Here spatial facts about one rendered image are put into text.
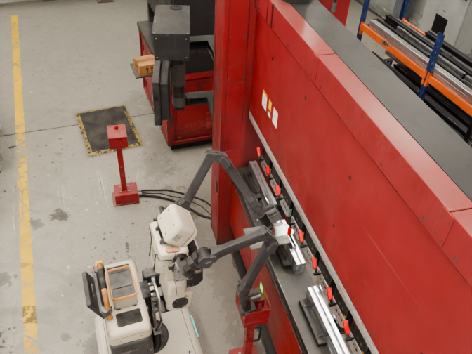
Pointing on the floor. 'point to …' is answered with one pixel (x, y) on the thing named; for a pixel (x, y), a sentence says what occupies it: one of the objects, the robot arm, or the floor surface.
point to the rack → (413, 60)
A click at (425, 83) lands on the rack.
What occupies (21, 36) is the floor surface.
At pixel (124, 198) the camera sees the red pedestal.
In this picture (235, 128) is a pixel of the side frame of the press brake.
